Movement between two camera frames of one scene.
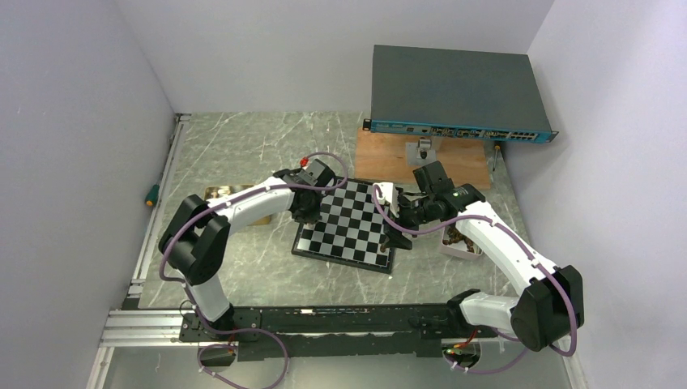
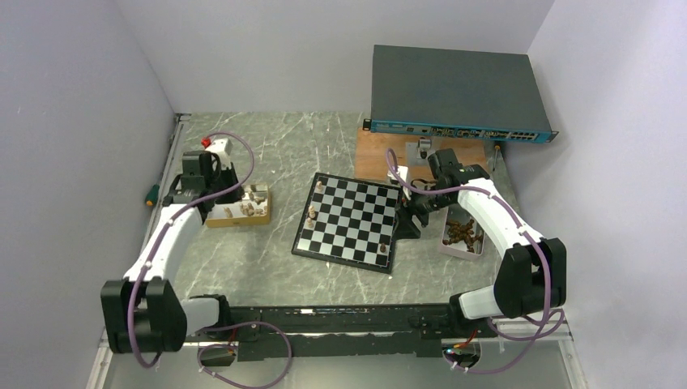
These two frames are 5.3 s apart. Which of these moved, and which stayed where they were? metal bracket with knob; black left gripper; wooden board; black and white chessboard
Moved: black left gripper
Stayed: black and white chessboard; wooden board; metal bracket with knob
